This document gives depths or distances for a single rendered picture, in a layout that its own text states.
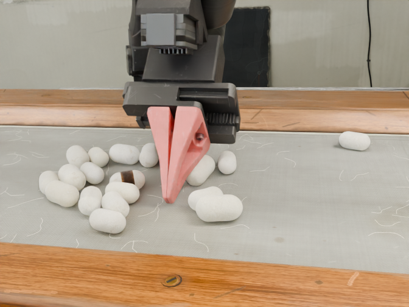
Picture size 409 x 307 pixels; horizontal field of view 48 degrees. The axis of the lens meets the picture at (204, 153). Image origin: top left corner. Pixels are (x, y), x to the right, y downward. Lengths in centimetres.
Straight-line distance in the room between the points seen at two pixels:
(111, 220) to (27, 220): 9
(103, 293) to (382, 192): 26
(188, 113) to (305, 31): 209
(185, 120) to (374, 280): 20
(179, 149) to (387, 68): 220
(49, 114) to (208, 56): 31
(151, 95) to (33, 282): 19
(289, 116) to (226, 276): 34
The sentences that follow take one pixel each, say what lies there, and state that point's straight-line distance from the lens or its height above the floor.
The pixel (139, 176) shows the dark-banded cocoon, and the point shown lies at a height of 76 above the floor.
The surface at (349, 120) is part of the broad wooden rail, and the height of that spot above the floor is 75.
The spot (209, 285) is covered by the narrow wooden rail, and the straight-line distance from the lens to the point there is 26.
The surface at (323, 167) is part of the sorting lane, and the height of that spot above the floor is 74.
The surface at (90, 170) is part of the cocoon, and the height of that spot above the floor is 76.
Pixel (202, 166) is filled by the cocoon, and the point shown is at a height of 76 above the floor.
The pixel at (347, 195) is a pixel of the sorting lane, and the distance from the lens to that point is 42.
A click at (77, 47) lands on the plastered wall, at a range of 273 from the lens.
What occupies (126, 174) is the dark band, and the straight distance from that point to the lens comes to 42.
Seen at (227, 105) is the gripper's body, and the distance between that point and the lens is 42.
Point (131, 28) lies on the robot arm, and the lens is 84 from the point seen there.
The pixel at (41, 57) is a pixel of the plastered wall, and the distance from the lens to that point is 284.
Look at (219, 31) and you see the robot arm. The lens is 46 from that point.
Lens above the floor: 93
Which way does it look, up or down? 22 degrees down
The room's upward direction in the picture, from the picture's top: 3 degrees counter-clockwise
